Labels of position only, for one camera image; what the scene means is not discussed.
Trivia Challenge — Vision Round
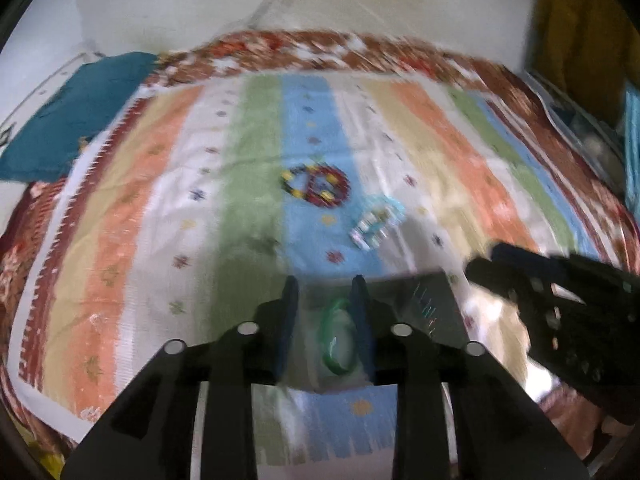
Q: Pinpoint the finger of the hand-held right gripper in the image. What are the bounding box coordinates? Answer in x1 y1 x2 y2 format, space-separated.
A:
491 242 568 273
465 258 533 307

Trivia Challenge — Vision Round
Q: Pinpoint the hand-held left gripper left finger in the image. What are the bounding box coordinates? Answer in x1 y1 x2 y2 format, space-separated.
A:
60 276 300 480

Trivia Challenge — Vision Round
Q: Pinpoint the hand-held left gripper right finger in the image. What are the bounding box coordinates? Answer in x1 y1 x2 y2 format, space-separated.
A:
351 275 592 480

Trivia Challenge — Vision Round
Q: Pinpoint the green bangle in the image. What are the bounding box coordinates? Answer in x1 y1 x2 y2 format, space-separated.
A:
319 298 359 377

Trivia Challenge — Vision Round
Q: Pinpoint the clear plastic jewelry box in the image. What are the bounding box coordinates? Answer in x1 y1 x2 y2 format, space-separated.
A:
298 271 482 397

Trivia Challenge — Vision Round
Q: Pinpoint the patterned grey cloth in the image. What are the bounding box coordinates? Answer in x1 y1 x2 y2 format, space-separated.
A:
522 69 628 188

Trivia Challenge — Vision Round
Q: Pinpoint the striped colourful blanket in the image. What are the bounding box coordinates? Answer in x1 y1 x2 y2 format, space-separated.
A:
0 29 640 480

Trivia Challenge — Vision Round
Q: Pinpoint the mustard yellow cloth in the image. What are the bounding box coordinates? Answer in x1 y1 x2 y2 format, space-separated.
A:
529 0 640 128

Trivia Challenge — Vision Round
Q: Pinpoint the teal cloth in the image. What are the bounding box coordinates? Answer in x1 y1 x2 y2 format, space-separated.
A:
0 52 160 184

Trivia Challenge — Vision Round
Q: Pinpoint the white beaded bracelet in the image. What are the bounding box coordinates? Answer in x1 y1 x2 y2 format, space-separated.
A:
349 212 397 252

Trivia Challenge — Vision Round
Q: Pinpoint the light blue bracelet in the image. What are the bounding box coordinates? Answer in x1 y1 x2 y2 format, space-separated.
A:
361 197 407 227

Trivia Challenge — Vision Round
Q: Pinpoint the yellow and black beaded bracelet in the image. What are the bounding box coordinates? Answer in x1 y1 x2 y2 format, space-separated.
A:
280 162 327 201

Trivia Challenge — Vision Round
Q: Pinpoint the red beaded bracelet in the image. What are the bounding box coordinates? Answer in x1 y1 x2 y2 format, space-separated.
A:
304 166 350 209

